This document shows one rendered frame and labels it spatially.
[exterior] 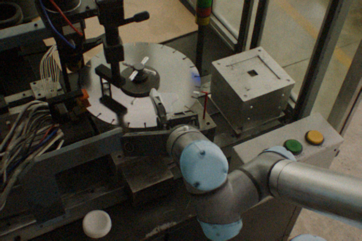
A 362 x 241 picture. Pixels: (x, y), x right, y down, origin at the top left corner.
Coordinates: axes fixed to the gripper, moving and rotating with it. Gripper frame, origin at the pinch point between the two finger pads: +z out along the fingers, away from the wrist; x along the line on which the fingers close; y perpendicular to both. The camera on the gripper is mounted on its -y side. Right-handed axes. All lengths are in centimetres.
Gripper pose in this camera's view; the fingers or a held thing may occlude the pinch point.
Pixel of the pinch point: (153, 120)
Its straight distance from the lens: 106.0
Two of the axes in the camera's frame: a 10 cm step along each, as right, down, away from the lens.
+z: -2.6, -2.4, 9.4
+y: 9.6, -1.8, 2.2
